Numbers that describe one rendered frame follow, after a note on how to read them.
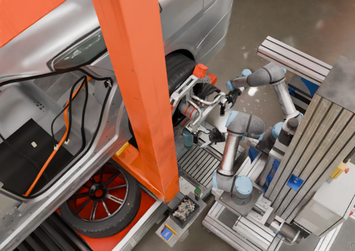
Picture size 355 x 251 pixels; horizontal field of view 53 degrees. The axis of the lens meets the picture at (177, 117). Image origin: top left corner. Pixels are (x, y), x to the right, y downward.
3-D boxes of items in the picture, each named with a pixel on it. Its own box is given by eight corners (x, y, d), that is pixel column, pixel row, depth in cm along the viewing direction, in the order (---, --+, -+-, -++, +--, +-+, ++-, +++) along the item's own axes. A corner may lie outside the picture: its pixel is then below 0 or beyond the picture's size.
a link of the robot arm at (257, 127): (270, 117, 220) (264, 129, 268) (252, 113, 223) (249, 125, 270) (265, 136, 219) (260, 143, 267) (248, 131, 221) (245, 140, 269)
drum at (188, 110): (188, 102, 297) (188, 92, 285) (209, 116, 289) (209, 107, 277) (177, 113, 292) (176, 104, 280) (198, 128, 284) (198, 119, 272)
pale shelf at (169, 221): (190, 192, 295) (190, 191, 292) (206, 205, 289) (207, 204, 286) (155, 233, 279) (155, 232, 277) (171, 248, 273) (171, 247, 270)
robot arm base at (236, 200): (255, 192, 251) (257, 187, 243) (244, 210, 245) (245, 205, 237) (237, 180, 256) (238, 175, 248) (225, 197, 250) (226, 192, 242)
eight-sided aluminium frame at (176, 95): (203, 100, 321) (205, 61, 275) (209, 104, 319) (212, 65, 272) (163, 142, 302) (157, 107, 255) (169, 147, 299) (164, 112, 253)
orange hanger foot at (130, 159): (121, 141, 311) (113, 121, 281) (166, 177, 291) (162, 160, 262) (106, 155, 304) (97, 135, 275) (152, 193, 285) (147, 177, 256)
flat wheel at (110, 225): (90, 154, 333) (83, 142, 313) (154, 180, 317) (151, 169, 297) (50, 220, 304) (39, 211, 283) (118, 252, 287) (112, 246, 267)
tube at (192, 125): (187, 99, 275) (187, 91, 266) (207, 113, 268) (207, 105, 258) (172, 114, 268) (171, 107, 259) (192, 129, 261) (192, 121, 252)
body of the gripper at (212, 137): (208, 145, 278) (224, 144, 278) (209, 140, 271) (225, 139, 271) (207, 137, 282) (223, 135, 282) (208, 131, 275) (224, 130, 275)
